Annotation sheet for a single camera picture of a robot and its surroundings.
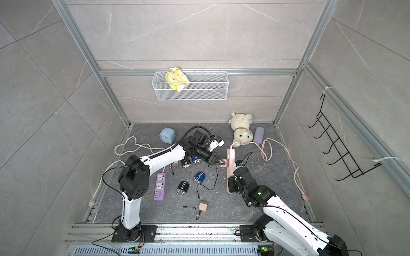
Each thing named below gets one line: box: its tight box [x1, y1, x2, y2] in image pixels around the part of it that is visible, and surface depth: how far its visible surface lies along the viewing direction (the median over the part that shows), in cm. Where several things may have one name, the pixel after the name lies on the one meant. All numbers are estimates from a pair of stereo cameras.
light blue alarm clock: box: [159, 127, 176, 144], surface depth 106 cm
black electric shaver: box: [180, 157, 192, 168], surface depth 97 cm
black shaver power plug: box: [177, 180, 189, 195], surface depth 87 cm
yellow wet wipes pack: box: [164, 66, 191, 92], surface depth 88 cm
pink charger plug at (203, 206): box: [198, 201, 209, 212], surface depth 82 cm
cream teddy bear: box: [227, 112, 254, 148], surface depth 110 cm
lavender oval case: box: [253, 126, 265, 145], surface depth 112 cm
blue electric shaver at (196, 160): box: [191, 155, 202, 165], surface depth 97 cm
